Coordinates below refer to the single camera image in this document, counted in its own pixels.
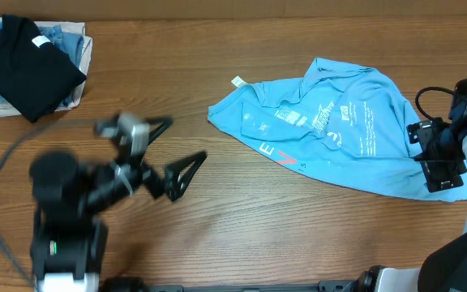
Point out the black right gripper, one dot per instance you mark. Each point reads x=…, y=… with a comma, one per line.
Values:
x=439, y=171

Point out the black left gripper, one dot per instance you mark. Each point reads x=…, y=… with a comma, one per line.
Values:
x=174, y=186

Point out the light blue t-shirt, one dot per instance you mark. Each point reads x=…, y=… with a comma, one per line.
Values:
x=340, y=123

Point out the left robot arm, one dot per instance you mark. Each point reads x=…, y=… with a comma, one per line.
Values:
x=69, y=240

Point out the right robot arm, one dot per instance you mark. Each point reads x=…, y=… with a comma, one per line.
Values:
x=444, y=270

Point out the folded black shirt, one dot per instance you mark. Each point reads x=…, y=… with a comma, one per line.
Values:
x=35, y=76

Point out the folded white cloth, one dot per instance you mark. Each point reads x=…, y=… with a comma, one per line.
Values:
x=7, y=110

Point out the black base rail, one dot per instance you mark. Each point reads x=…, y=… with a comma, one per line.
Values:
x=136, y=284

